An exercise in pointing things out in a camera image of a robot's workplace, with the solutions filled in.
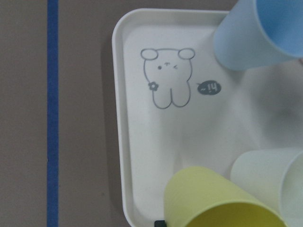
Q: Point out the blue cup rear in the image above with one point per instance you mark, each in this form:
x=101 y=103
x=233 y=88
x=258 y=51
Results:
x=257 y=33

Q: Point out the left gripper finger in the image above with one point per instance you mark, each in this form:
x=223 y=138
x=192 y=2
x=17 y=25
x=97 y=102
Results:
x=159 y=223

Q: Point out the yellow plastic cup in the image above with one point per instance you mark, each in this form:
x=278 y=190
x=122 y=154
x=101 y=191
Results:
x=199 y=197

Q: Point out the pale green cup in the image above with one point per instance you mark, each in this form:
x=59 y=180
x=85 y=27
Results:
x=275 y=177

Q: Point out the cream cartoon tray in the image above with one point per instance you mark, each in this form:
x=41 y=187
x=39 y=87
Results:
x=229 y=112

